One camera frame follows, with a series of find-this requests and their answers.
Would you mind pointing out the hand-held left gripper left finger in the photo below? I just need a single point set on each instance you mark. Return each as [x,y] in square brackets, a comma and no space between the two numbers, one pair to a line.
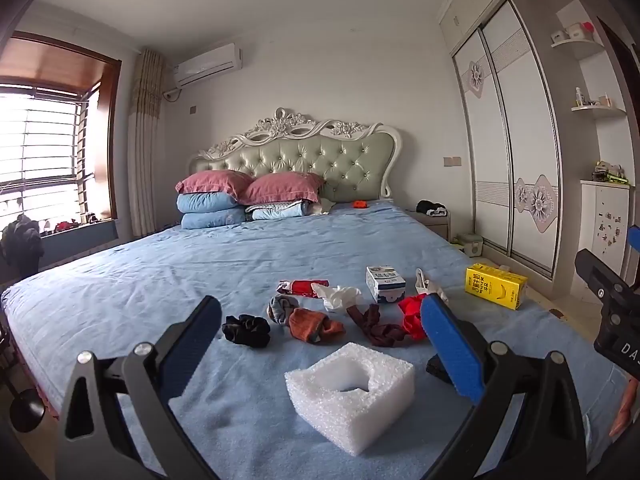
[192,340]

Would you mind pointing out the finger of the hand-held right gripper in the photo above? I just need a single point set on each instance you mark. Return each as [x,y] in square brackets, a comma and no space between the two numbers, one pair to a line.
[634,237]
[602,280]

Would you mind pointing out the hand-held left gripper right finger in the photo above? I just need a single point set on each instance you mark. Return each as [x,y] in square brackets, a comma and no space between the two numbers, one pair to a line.
[450,345]

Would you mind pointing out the yellow drink carton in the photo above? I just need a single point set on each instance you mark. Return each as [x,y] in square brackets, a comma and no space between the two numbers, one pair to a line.
[495,287]

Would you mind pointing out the red snack wrapper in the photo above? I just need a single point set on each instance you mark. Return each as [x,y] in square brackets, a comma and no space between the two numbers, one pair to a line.
[305,287]

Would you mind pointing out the person's right hand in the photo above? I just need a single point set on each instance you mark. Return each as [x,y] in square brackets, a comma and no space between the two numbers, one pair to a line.
[622,410]

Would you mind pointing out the small black block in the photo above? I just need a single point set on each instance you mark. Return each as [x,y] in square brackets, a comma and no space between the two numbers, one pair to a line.
[437,367]

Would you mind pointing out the white cabinet with stickers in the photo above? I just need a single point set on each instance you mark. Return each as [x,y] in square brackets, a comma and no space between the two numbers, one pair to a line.
[602,230]

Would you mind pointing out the red cloth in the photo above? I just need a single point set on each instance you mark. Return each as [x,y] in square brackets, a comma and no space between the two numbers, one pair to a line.
[412,317]

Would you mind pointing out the black sock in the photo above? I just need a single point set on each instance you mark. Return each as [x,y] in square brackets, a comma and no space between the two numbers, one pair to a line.
[247,330]

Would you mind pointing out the toys on cabinet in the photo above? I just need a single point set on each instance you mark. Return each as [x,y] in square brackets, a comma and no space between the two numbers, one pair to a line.
[610,172]

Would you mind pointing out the brown sock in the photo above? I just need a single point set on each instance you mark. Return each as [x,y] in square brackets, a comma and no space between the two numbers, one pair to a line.
[372,325]

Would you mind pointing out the bed with blue sheet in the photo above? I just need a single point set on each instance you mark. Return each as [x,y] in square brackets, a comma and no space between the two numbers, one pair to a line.
[200,260]

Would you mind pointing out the white and blue milk carton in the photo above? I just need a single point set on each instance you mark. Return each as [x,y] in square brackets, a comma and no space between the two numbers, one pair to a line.
[385,285]

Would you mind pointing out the grey sock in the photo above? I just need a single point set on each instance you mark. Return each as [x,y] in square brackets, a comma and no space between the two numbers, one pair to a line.
[280,310]

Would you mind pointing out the pale green storage box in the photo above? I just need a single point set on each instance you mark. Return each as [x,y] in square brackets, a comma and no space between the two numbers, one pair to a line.
[471,244]

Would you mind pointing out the orange sock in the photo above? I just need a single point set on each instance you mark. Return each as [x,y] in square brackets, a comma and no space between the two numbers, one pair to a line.
[312,325]

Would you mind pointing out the folded blue quilt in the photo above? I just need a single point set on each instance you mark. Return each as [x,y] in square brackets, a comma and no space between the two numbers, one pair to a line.
[212,219]
[205,202]

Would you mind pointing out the grey nightstand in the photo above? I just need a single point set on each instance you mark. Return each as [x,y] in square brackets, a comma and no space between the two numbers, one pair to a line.
[435,222]

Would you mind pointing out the crumpled white tissue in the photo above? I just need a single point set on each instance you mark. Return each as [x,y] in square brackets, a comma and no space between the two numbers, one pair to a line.
[335,297]

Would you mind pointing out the white corner shelf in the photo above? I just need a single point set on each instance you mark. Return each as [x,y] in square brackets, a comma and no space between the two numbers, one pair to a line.
[580,47]
[597,111]

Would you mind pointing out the black and white clothes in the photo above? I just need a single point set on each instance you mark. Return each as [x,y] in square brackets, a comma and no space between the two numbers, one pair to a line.
[430,207]

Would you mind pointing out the white foam block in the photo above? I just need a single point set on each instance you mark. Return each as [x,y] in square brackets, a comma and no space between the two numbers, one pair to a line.
[320,410]

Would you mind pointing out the small white bottle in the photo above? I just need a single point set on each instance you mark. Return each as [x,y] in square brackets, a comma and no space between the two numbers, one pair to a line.
[578,96]

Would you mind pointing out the white sliding door wardrobe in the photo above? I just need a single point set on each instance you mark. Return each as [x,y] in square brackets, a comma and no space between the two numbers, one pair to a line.
[520,135]

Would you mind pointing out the folded patterned blanket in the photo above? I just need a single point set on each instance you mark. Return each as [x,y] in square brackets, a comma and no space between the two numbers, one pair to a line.
[280,210]

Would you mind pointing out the pink pillow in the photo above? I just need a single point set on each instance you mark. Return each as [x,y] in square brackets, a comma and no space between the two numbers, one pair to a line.
[282,187]
[215,181]

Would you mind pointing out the black round object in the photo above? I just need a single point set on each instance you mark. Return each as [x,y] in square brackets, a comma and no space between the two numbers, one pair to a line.
[27,412]

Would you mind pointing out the beige curtain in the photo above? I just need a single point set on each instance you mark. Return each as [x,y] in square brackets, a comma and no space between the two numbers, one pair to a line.
[145,150]

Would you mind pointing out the hanging black garment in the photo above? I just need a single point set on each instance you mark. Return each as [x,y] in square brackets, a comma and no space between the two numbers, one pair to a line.
[20,240]

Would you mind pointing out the white shelf container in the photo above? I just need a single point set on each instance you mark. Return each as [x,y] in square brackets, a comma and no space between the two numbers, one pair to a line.
[576,31]

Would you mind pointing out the tufted green headboard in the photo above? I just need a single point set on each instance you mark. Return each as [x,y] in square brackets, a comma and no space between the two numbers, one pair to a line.
[310,152]

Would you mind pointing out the barred window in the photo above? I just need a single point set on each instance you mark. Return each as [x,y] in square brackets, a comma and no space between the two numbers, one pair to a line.
[40,140]

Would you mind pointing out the white air conditioner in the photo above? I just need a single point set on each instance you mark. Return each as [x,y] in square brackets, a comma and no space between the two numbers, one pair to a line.
[207,65]

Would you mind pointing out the wall switch plate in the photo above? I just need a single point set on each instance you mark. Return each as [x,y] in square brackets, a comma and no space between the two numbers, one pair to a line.
[452,161]

